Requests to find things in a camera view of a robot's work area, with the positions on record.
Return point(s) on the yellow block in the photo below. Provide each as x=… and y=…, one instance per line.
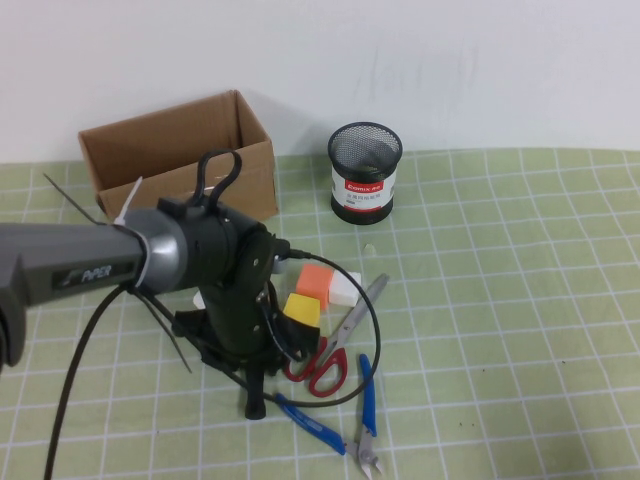
x=302, y=307

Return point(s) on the white block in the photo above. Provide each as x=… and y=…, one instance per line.
x=342, y=295

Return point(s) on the black mesh pen holder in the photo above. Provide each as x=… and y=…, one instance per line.
x=365, y=200

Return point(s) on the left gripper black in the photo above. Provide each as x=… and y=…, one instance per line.
x=200, y=330

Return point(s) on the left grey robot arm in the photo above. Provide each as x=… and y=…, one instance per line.
x=90, y=255

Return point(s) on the brown cardboard box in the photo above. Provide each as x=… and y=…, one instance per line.
x=150, y=140

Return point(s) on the orange block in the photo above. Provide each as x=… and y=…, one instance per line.
x=312, y=285

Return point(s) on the green checked tablecloth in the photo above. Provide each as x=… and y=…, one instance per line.
x=500, y=300

